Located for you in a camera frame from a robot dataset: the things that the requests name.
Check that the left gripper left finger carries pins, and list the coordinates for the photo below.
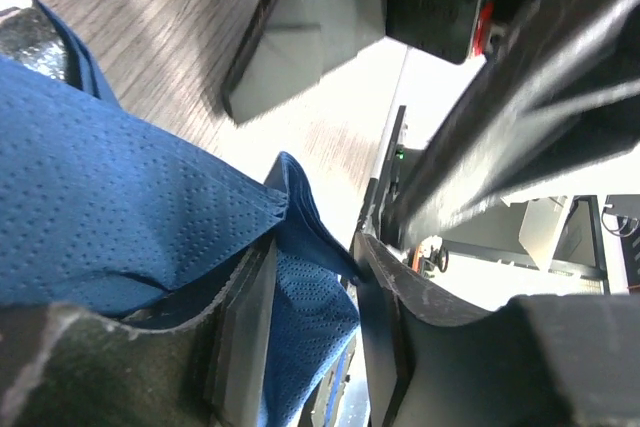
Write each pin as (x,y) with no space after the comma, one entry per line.
(198,356)

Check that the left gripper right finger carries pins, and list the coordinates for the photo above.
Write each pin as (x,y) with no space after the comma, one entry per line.
(432,359)

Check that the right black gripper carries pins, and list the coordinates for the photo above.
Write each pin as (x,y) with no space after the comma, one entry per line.
(559,90)

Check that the blue paper napkin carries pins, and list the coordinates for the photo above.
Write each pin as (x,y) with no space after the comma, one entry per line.
(102,209)

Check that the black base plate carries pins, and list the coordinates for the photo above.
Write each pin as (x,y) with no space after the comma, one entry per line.
(381,177)

